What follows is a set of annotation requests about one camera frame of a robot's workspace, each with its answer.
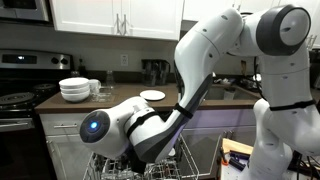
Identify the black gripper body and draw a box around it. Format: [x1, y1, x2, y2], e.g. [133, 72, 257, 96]
[127, 146, 148, 175]

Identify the white dinner plate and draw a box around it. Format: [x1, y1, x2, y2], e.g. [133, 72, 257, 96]
[139, 89, 167, 102]

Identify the white base cabinet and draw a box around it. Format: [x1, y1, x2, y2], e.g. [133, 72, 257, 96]
[39, 112, 101, 180]

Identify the clear glass container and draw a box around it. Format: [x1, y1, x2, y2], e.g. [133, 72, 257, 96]
[90, 85, 116, 103]

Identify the clear glass jar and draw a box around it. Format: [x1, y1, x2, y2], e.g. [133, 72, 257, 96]
[105, 69, 116, 90]

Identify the white mug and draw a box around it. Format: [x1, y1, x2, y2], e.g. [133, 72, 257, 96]
[88, 78, 102, 95]

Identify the white bowl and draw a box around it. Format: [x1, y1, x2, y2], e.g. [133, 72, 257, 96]
[60, 90, 91, 103]
[58, 77, 90, 90]
[59, 85, 91, 95]

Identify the yellow wooden board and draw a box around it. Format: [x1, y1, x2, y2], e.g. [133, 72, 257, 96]
[221, 137, 255, 157]

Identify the dark blue tool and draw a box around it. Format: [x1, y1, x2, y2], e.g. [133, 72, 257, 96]
[228, 149, 250, 172]

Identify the kitchen sink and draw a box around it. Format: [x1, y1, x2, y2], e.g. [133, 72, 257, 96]
[203, 84, 262, 102]

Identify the dark bottle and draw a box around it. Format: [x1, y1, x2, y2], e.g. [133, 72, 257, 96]
[77, 58, 88, 78]

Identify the black steel stove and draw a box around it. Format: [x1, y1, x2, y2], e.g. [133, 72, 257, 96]
[0, 49, 74, 180]

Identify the steel microwave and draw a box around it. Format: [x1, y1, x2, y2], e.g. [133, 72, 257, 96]
[0, 0, 53, 24]

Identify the wire dishwasher rack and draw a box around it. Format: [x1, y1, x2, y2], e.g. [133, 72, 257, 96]
[82, 134, 201, 180]

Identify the orange handled tool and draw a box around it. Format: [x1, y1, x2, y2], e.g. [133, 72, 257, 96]
[218, 147, 231, 167]

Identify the white wall outlet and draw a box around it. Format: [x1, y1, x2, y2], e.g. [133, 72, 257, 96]
[120, 53, 130, 67]

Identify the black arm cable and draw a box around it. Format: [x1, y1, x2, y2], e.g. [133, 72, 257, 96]
[252, 55, 268, 101]

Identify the white wall cabinet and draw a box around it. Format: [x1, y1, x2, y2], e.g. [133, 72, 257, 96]
[49, 0, 185, 42]

